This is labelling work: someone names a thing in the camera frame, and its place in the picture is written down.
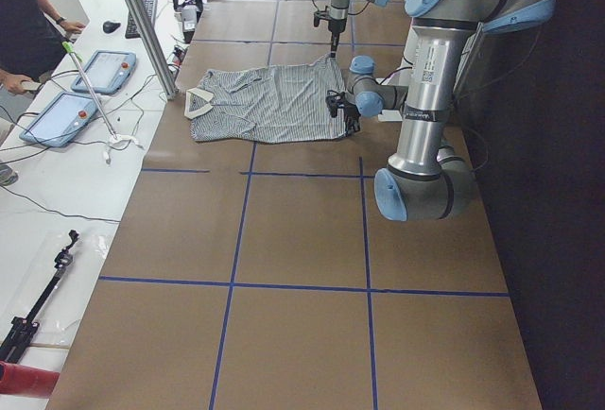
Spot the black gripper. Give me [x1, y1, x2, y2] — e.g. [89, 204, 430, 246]
[328, 18, 346, 58]
[325, 90, 361, 136]

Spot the aluminium frame post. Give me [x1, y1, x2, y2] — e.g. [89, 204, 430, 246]
[125, 0, 178, 100]

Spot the black keyboard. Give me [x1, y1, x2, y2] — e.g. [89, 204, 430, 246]
[124, 0, 160, 40]

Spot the far blue teach pendant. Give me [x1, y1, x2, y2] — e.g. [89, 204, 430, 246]
[81, 50, 137, 95]

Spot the person in black shirt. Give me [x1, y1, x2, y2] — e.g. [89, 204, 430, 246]
[0, 0, 87, 188]

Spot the red cylinder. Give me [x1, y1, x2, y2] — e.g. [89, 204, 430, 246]
[1, 362, 60, 399]

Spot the black computer mouse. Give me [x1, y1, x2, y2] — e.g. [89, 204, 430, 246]
[102, 21, 121, 34]

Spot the black tripod stick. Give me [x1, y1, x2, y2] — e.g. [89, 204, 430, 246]
[1, 230, 79, 364]

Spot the blue teach pendant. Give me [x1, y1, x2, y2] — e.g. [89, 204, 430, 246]
[19, 92, 97, 147]
[81, 50, 137, 95]

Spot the silver rod with green tip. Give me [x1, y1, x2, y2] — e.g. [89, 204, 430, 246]
[62, 42, 143, 165]

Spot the navy white striped polo shirt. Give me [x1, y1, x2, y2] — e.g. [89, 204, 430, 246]
[190, 55, 347, 144]

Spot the near blue teach pendant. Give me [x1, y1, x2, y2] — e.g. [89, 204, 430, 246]
[19, 92, 97, 147]

